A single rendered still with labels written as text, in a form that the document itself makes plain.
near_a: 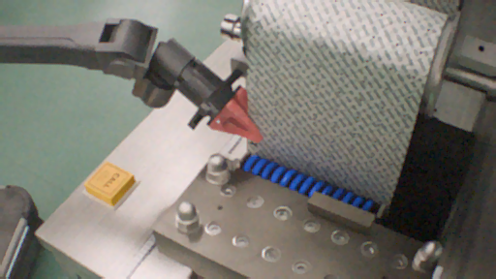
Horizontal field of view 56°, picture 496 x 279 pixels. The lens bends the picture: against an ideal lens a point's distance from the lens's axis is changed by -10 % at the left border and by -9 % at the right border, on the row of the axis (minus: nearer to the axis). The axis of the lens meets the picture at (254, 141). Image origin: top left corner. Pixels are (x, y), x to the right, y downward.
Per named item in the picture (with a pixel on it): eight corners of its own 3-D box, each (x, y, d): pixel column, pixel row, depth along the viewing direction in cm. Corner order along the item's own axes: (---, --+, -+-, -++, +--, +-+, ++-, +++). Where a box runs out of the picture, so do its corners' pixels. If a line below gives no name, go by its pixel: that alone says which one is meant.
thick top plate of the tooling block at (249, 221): (214, 181, 84) (211, 156, 79) (445, 277, 70) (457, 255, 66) (158, 252, 74) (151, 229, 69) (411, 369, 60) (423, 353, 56)
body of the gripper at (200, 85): (195, 134, 76) (158, 102, 75) (230, 95, 82) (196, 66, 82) (211, 112, 71) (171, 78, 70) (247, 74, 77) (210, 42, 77)
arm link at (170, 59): (149, 46, 72) (172, 27, 75) (138, 72, 77) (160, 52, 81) (184, 77, 72) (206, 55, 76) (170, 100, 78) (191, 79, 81)
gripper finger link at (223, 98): (237, 168, 77) (190, 127, 76) (261, 138, 81) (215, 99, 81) (258, 148, 71) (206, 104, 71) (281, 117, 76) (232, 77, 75)
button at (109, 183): (108, 168, 95) (106, 159, 93) (136, 182, 92) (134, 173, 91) (85, 192, 91) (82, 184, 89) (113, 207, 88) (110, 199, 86)
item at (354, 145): (249, 155, 81) (249, 60, 68) (387, 210, 73) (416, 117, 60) (248, 157, 81) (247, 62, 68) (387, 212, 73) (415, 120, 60)
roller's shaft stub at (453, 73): (446, 72, 63) (453, 44, 60) (495, 89, 60) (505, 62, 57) (439, 89, 60) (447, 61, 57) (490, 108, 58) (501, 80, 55)
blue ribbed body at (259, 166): (252, 163, 81) (252, 147, 79) (379, 213, 74) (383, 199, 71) (241, 177, 79) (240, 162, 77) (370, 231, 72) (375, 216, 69)
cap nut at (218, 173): (214, 164, 78) (212, 142, 75) (234, 172, 77) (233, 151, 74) (201, 179, 76) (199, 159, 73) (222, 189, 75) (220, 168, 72)
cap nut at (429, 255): (418, 247, 67) (426, 229, 64) (442, 256, 66) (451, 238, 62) (410, 267, 65) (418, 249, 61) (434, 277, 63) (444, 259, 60)
